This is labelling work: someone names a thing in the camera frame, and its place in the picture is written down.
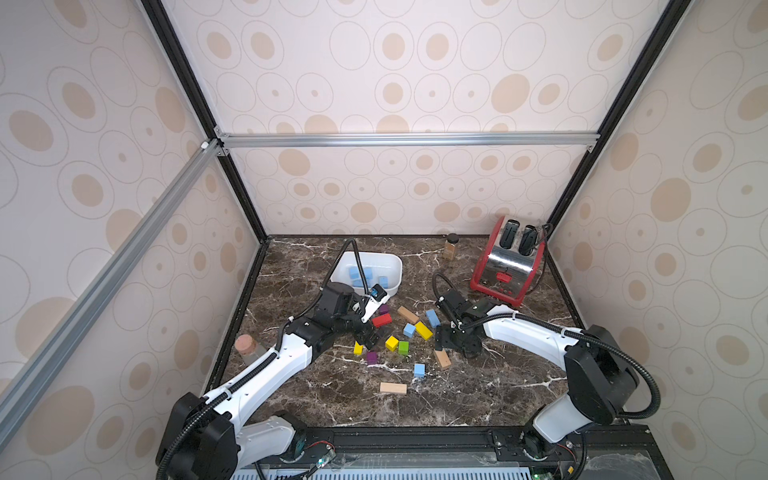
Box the white rectangular dish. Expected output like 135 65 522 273
330 251 403 296

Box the long tan block upper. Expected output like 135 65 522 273
397 306 419 325

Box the long tan block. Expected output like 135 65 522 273
379 382 408 395
397 306 419 325

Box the silver horizontal frame bar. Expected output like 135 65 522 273
222 131 600 148

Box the silver diagonal frame bar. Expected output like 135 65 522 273
1 139 222 449

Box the small brown spice jar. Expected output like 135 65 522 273
443 233 460 261

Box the long yellow block right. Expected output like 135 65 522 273
415 322 433 340

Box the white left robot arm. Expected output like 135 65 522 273
155 282 390 479

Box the pink lidded glass jar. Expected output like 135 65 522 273
234 334 267 365

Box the small yellow cube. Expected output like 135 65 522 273
385 336 399 351

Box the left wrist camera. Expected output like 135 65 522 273
361 284 389 323

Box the tan block right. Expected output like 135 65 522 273
434 350 452 370

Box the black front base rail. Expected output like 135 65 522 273
157 424 673 480

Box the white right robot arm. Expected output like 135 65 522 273
436 289 661 457

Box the long tan block bottom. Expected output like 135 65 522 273
379 382 408 395

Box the long red block middle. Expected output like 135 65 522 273
371 313 393 328

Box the red silver toaster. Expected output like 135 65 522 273
470 215 551 307

